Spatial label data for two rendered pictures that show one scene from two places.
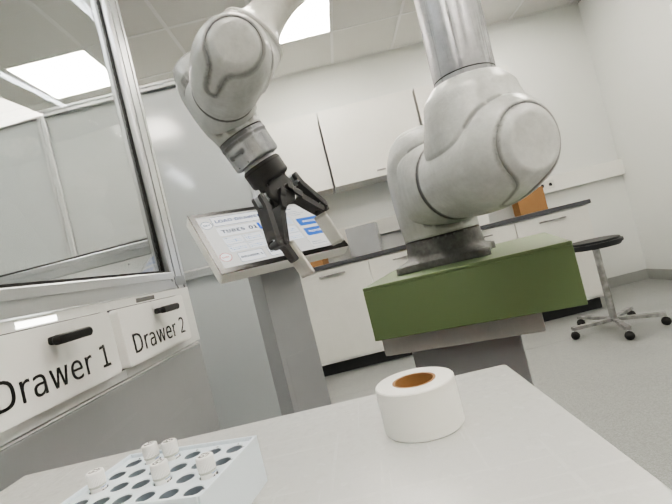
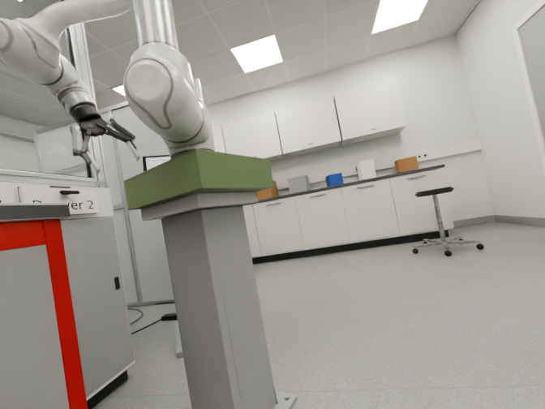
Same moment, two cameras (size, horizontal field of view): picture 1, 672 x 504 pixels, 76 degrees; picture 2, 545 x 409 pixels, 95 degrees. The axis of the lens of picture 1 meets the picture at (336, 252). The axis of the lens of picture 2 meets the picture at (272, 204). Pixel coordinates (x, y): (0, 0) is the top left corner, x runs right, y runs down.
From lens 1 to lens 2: 0.70 m
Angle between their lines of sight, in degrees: 12
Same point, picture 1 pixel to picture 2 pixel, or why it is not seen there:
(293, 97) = (266, 101)
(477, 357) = (184, 225)
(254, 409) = not seen: hidden behind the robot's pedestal
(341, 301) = (278, 219)
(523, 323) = (190, 202)
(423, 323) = (143, 200)
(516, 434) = not seen: outside the picture
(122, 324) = (24, 194)
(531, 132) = (144, 76)
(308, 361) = not seen: hidden behind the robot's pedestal
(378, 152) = (310, 133)
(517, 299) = (175, 185)
